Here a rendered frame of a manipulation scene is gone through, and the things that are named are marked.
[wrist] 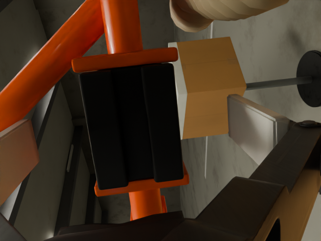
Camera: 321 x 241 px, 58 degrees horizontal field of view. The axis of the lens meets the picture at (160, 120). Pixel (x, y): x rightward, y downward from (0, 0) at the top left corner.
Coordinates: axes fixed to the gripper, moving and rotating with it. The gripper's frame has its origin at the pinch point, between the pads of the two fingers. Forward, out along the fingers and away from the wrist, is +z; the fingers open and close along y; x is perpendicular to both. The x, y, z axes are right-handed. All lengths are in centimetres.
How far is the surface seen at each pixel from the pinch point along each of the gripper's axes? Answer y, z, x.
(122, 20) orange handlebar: 0.3, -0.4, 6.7
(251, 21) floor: 123, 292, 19
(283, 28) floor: 123, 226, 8
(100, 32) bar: -1.3, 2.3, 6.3
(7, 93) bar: -7.8, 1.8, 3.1
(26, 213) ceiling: -274, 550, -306
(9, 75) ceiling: -274, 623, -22
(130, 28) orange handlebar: 0.6, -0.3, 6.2
